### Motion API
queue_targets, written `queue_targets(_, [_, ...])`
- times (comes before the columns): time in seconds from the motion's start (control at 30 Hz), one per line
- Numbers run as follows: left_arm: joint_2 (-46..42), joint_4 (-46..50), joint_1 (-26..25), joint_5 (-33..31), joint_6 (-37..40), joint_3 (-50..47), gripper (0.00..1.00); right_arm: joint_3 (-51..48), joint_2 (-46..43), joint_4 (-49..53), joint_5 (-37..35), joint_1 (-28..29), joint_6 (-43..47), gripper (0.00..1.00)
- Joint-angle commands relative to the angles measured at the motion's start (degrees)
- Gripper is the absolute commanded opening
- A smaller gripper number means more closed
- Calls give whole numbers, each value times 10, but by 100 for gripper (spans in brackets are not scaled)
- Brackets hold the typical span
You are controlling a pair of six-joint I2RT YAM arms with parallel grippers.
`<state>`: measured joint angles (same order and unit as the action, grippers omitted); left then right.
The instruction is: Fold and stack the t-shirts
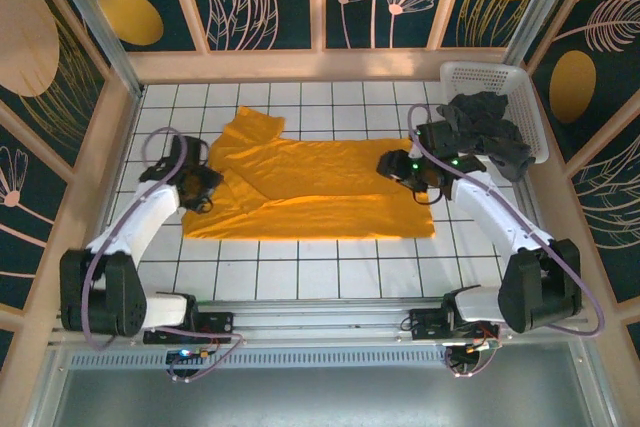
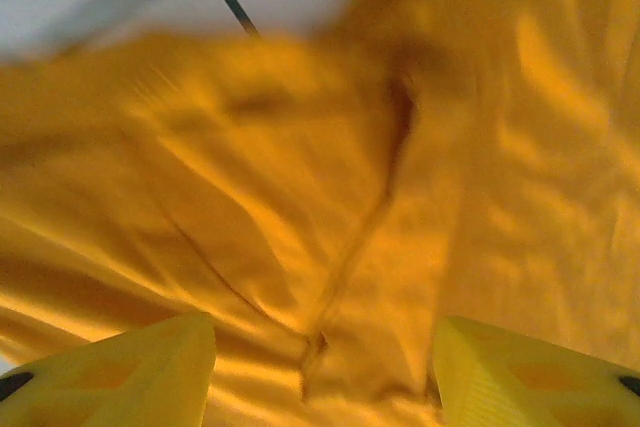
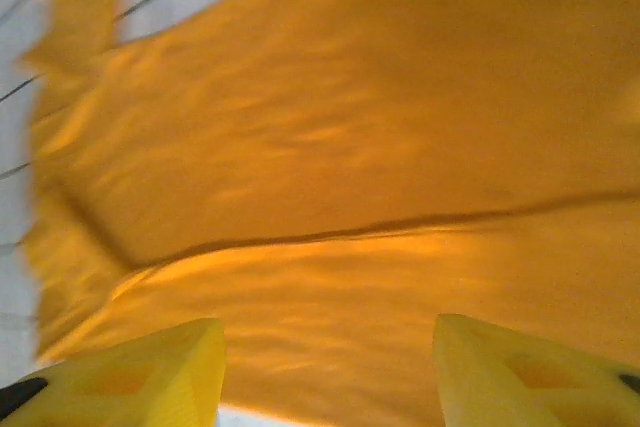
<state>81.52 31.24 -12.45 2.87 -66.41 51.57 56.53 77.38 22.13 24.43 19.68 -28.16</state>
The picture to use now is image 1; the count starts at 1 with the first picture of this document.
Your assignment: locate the perforated metal strip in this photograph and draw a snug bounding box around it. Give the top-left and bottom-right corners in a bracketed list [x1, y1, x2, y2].
[67, 349, 584, 368]

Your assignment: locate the grey metal panel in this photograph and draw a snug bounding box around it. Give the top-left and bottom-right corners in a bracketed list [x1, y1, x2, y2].
[49, 341, 616, 427]

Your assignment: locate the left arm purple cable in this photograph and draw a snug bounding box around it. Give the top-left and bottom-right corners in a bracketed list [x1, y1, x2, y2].
[82, 127, 245, 383]

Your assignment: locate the white plastic laundry basket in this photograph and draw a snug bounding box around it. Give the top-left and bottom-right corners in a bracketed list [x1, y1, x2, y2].
[438, 61, 550, 166]

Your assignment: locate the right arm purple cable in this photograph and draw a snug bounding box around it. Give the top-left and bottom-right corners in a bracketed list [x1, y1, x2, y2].
[407, 104, 606, 379]

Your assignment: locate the aluminium mounting rail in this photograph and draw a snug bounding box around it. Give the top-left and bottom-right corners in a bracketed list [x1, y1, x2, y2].
[47, 299, 589, 348]

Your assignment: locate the aluminium frame post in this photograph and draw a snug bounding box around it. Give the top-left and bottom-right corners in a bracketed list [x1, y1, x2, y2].
[504, 0, 576, 68]
[42, 0, 146, 101]

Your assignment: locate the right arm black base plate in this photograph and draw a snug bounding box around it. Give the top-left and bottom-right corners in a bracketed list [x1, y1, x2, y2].
[401, 306, 501, 348]

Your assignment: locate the yellow t-shirt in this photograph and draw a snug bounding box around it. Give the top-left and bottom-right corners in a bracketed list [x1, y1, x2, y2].
[180, 105, 436, 242]

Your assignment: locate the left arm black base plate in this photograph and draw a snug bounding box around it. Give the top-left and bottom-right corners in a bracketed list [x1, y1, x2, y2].
[143, 310, 236, 346]

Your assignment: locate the dark grey t-shirt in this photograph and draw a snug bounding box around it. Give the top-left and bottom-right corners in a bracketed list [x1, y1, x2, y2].
[437, 90, 534, 183]

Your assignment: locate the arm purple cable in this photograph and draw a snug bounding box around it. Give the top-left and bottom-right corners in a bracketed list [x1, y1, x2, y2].
[407, 104, 606, 379]
[82, 127, 245, 383]

